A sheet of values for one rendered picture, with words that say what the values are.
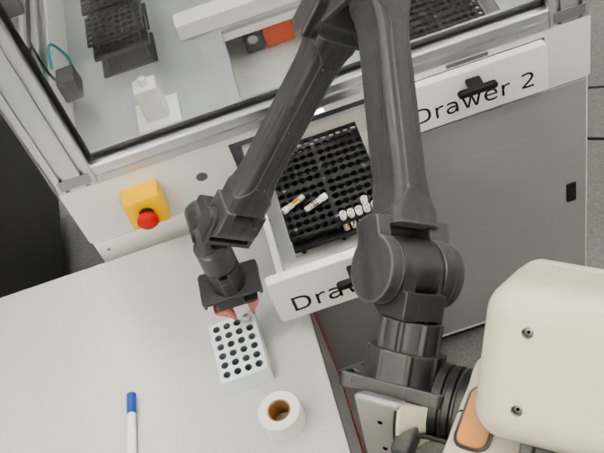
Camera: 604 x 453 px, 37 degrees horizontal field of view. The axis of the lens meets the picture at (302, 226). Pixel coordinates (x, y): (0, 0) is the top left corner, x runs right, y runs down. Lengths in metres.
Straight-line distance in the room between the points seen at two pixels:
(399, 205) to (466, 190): 0.95
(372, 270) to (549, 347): 0.25
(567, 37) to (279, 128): 0.69
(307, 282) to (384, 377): 0.51
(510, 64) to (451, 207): 0.39
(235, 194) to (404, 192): 0.38
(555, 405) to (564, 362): 0.04
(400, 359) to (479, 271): 1.22
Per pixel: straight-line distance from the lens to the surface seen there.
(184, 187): 1.74
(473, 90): 1.69
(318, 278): 1.47
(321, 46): 1.21
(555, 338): 0.81
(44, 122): 1.61
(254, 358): 1.55
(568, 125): 1.93
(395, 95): 1.07
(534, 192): 2.04
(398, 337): 0.98
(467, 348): 2.41
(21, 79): 1.56
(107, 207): 1.76
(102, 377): 1.68
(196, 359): 1.63
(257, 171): 1.31
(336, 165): 1.62
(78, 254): 2.97
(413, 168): 1.04
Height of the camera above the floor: 2.07
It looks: 49 degrees down
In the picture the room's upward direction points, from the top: 21 degrees counter-clockwise
